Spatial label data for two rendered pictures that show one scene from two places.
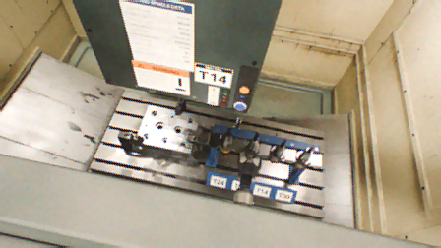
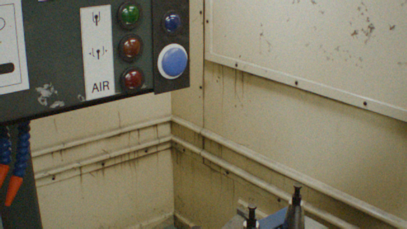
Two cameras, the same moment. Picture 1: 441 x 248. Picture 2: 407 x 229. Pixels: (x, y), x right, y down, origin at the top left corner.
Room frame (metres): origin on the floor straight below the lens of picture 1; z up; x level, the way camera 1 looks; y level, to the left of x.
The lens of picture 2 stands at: (0.10, 0.25, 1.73)
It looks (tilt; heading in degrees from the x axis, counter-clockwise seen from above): 20 degrees down; 318
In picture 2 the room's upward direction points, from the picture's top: straight up
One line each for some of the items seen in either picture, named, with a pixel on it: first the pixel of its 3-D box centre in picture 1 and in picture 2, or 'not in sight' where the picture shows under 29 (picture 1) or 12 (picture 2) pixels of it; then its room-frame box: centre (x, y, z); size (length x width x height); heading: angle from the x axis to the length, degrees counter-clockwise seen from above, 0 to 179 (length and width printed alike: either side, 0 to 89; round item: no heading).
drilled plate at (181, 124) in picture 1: (168, 130); not in sight; (0.72, 0.25, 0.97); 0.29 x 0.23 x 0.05; 86
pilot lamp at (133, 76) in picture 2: not in sight; (133, 79); (0.49, -0.01, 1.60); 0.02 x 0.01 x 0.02; 86
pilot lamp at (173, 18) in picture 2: not in sight; (172, 22); (0.48, -0.06, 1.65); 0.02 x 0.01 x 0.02; 86
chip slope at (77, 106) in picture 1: (67, 129); not in sight; (0.75, 0.89, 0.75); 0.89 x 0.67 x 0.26; 176
